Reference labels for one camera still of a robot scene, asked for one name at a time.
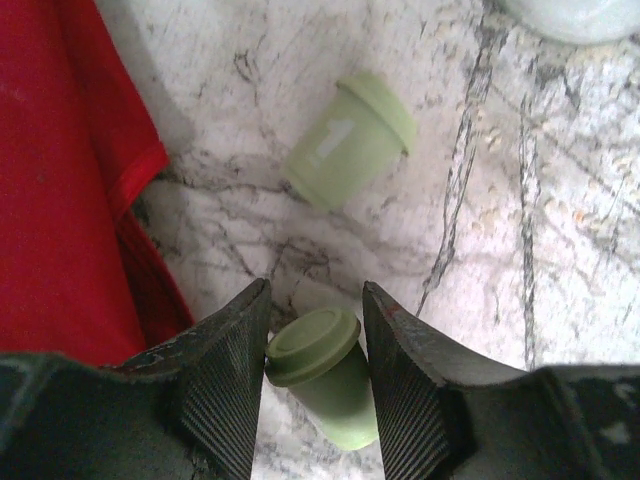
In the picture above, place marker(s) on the green capsule pair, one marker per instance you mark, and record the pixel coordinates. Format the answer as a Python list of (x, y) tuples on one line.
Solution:
[(318, 358)]

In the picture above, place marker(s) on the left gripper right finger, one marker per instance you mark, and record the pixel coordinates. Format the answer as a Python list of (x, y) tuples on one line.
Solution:
[(447, 412)]

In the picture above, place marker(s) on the green lid cup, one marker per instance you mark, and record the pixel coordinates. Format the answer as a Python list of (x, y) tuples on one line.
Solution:
[(578, 22)]

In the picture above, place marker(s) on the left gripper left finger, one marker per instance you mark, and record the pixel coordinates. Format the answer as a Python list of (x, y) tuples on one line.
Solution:
[(185, 409)]

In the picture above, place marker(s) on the red cloth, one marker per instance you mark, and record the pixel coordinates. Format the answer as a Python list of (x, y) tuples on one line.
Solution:
[(79, 276)]

